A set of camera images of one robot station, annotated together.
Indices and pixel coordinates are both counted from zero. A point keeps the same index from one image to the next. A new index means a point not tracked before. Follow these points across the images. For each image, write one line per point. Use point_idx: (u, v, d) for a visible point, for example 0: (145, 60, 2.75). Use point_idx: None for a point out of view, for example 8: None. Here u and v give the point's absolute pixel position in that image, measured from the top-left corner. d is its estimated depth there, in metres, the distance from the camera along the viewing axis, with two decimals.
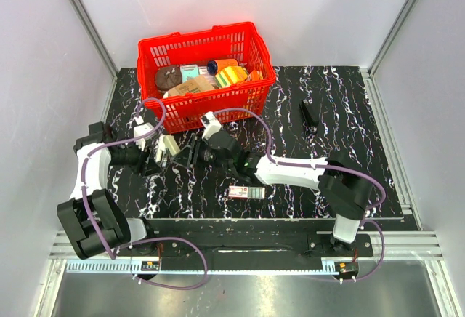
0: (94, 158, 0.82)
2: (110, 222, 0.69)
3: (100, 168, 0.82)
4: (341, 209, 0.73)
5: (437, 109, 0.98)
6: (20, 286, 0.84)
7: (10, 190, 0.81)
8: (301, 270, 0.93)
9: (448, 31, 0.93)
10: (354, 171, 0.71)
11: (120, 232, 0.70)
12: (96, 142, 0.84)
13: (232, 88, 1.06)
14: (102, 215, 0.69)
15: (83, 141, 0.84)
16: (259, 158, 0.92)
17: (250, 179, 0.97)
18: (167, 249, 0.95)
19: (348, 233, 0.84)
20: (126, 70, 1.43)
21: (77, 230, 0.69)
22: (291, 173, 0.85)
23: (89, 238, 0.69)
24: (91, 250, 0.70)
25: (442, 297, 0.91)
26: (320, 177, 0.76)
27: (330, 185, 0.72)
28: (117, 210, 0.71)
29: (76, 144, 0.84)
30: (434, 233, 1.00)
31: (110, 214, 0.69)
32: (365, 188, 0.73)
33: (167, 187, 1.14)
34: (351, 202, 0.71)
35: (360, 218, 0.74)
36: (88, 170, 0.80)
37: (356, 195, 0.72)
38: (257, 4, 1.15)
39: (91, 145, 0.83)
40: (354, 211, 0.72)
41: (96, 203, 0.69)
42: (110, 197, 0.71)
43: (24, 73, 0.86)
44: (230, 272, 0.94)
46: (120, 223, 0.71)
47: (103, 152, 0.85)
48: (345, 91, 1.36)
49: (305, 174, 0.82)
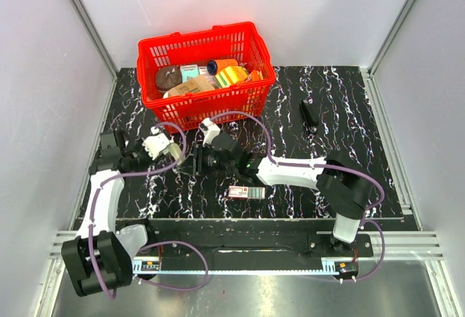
0: (105, 190, 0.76)
2: (112, 268, 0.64)
3: (111, 202, 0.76)
4: (341, 207, 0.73)
5: (437, 109, 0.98)
6: (21, 286, 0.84)
7: (11, 190, 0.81)
8: (301, 270, 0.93)
9: (447, 32, 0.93)
10: (354, 171, 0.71)
11: (122, 278, 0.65)
12: (112, 169, 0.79)
13: (232, 88, 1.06)
14: (106, 262, 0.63)
15: (98, 165, 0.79)
16: (261, 159, 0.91)
17: (252, 179, 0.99)
18: (167, 249, 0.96)
19: (349, 235, 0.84)
20: (126, 70, 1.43)
21: (80, 271, 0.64)
22: (292, 173, 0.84)
23: (91, 277, 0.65)
24: (91, 289, 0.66)
25: (442, 297, 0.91)
26: (319, 176, 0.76)
27: (329, 184, 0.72)
28: (122, 254, 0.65)
29: (90, 168, 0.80)
30: (434, 233, 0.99)
31: (114, 263, 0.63)
32: (365, 188, 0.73)
33: (167, 187, 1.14)
34: (349, 201, 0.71)
35: (359, 216, 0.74)
36: (97, 203, 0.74)
37: (356, 195, 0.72)
38: (257, 4, 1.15)
39: (104, 172, 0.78)
40: (354, 209, 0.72)
41: (101, 250, 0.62)
42: (116, 241, 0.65)
43: (24, 73, 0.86)
44: (231, 272, 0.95)
46: (123, 267, 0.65)
47: (116, 182, 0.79)
48: (345, 91, 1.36)
49: (304, 174, 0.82)
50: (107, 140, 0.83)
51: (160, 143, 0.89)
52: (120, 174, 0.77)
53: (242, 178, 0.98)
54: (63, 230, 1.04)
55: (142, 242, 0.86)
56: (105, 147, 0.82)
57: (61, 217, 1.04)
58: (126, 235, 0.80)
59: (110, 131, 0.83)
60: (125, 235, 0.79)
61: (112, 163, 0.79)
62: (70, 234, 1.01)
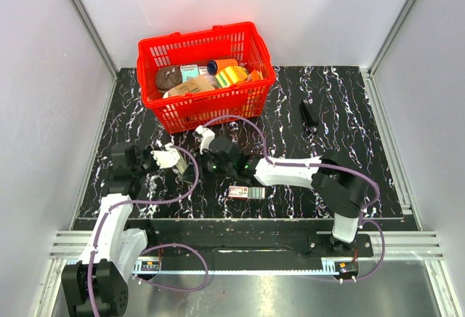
0: (113, 215, 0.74)
2: (108, 298, 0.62)
3: (117, 227, 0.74)
4: (338, 205, 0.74)
5: (437, 109, 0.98)
6: (21, 286, 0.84)
7: (11, 190, 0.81)
8: (301, 270, 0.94)
9: (448, 31, 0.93)
10: (349, 170, 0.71)
11: (115, 307, 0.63)
12: (123, 193, 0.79)
13: (232, 88, 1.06)
14: (102, 291, 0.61)
15: (110, 187, 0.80)
16: (259, 160, 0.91)
17: (251, 182, 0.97)
18: (167, 250, 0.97)
19: (350, 233, 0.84)
20: (126, 70, 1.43)
21: (75, 297, 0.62)
22: (290, 174, 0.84)
23: (85, 302, 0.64)
24: (84, 314, 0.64)
25: (442, 297, 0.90)
26: (314, 175, 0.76)
27: (325, 182, 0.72)
28: (118, 283, 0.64)
29: (104, 190, 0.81)
30: (434, 233, 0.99)
31: (111, 294, 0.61)
32: (361, 186, 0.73)
33: (167, 187, 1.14)
34: (346, 199, 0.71)
35: (356, 214, 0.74)
36: (104, 229, 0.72)
37: (352, 193, 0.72)
38: (257, 4, 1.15)
39: (115, 196, 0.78)
40: (350, 207, 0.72)
41: (100, 280, 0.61)
42: (115, 270, 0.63)
43: (24, 73, 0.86)
44: (231, 272, 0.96)
46: (118, 297, 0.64)
47: (125, 206, 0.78)
48: (345, 91, 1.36)
49: (299, 173, 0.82)
50: (119, 161, 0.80)
51: (172, 158, 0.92)
52: (129, 201, 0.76)
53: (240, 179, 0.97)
54: (62, 230, 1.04)
55: (142, 247, 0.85)
56: (117, 168, 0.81)
57: (60, 217, 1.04)
58: (126, 249, 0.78)
59: (121, 152, 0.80)
60: (126, 249, 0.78)
61: (123, 188, 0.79)
62: (70, 234, 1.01)
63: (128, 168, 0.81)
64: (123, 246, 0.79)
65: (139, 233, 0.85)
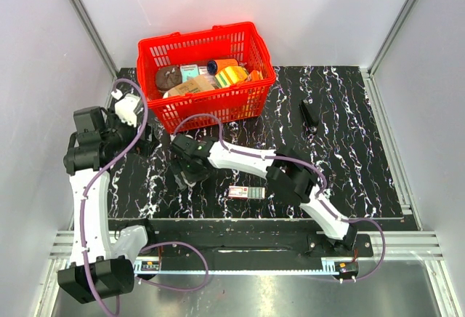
0: (92, 200, 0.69)
2: (114, 286, 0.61)
3: (102, 212, 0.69)
4: (284, 195, 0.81)
5: (437, 108, 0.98)
6: (21, 286, 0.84)
7: (11, 190, 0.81)
8: (301, 270, 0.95)
9: (447, 31, 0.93)
10: (301, 162, 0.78)
11: (123, 289, 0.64)
12: (94, 169, 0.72)
13: (231, 88, 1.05)
14: (107, 285, 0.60)
15: (75, 162, 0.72)
16: (213, 143, 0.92)
17: (202, 161, 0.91)
18: (167, 249, 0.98)
19: (336, 225, 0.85)
20: (126, 70, 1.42)
21: (82, 291, 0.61)
22: (245, 162, 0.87)
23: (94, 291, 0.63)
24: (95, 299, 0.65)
25: (442, 297, 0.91)
26: (268, 169, 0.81)
27: (276, 176, 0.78)
28: (122, 269, 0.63)
29: (67, 167, 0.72)
30: (434, 233, 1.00)
31: (116, 283, 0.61)
32: (304, 177, 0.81)
33: (167, 187, 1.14)
34: (290, 190, 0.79)
35: (299, 203, 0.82)
36: (87, 219, 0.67)
37: (296, 184, 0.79)
38: (257, 5, 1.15)
39: (86, 172, 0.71)
40: (295, 198, 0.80)
41: (102, 275, 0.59)
42: (115, 261, 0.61)
43: (24, 73, 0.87)
44: (231, 272, 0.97)
46: (125, 281, 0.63)
47: (103, 178, 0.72)
48: (345, 91, 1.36)
49: (255, 163, 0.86)
50: (83, 123, 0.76)
51: (129, 102, 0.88)
52: (102, 171, 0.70)
53: (191, 163, 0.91)
54: (62, 230, 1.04)
55: (142, 243, 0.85)
56: (81, 133, 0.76)
57: (60, 217, 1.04)
58: (124, 242, 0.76)
59: (86, 113, 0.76)
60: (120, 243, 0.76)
61: (92, 161, 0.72)
62: (69, 234, 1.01)
63: (95, 131, 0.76)
64: (120, 241, 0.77)
65: (139, 227, 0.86)
